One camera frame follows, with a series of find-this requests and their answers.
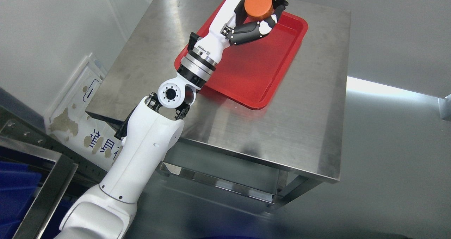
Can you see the white floor sign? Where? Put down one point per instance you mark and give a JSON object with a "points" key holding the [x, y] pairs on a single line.
{"points": [[68, 122]]}

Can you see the stainless steel table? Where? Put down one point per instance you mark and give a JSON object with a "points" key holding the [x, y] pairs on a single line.
{"points": [[277, 102]]}

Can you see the orange cylindrical capacitor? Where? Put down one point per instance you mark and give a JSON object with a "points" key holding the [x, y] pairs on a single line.
{"points": [[258, 10]]}

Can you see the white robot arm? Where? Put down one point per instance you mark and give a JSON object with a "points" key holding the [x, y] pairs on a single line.
{"points": [[106, 210]]}

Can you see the steel shelf front rail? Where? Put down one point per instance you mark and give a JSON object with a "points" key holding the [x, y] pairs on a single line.
{"points": [[17, 133]]}

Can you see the red plastic tray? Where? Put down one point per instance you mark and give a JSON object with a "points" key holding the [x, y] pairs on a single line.
{"points": [[249, 73]]}

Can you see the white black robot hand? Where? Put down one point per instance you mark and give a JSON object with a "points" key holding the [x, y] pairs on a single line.
{"points": [[228, 28]]}

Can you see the blue bin far left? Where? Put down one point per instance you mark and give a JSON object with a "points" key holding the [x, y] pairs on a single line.
{"points": [[33, 184]]}

